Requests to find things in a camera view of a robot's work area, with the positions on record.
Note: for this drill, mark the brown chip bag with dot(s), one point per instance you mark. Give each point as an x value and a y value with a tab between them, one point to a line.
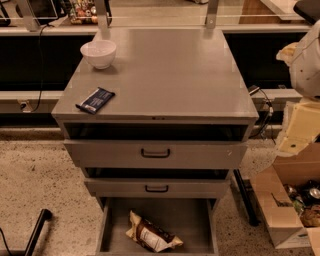
150	236

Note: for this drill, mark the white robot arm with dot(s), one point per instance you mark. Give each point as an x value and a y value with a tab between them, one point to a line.
301	125

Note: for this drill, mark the grey drawer cabinet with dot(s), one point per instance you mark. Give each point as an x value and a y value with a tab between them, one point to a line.
170	84

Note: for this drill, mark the grey top drawer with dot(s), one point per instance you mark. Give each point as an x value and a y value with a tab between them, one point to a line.
126	154

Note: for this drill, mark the grey drawer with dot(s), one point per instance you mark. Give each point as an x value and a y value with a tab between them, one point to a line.
135	187
126	154
192	220

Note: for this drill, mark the grey middle drawer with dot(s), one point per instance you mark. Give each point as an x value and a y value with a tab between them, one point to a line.
135	187

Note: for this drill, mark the grey bottom drawer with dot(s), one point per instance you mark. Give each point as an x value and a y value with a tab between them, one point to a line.
192	220

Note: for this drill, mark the dark blue snack bar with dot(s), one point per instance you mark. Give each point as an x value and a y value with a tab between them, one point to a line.
95	101

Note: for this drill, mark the white bowl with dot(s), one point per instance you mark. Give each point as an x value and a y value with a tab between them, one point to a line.
100	53

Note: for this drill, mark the black metal leg right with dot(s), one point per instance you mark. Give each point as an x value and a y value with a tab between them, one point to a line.
253	220

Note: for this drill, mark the black metal leg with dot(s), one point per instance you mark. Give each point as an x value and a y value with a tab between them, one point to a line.
44	216
253	220

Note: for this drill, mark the basket of snacks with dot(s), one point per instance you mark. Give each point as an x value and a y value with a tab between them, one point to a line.
83	12

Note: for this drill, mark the cardboard box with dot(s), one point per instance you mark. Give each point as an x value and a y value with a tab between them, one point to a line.
283	224

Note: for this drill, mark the black metal leg left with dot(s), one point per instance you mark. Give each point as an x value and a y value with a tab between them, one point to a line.
44	216

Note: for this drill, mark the black top drawer handle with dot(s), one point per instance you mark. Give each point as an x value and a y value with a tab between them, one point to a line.
153	154

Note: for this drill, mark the black drawer handle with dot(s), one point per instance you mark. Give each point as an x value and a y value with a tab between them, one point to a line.
153	154
156	189

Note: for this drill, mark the black middle drawer handle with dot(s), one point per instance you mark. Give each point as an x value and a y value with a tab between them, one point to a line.
156	189

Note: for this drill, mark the grey metal post right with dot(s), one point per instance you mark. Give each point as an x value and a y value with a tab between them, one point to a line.
211	15

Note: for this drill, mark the grey metal post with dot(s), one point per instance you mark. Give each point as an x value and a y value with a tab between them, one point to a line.
211	15
102	14

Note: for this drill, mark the grey metal post left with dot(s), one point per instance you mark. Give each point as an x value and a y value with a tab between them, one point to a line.
102	14

